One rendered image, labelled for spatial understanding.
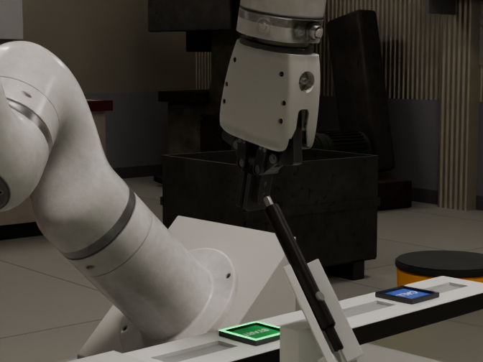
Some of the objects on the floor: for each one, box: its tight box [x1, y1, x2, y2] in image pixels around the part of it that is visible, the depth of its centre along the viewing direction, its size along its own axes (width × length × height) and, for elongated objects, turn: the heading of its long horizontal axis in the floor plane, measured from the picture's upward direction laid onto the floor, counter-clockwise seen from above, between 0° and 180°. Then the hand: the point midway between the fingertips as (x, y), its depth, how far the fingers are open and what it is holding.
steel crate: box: [160, 149, 380, 281], centre depth 602 cm, size 85×102×70 cm
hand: (254, 189), depth 108 cm, fingers closed
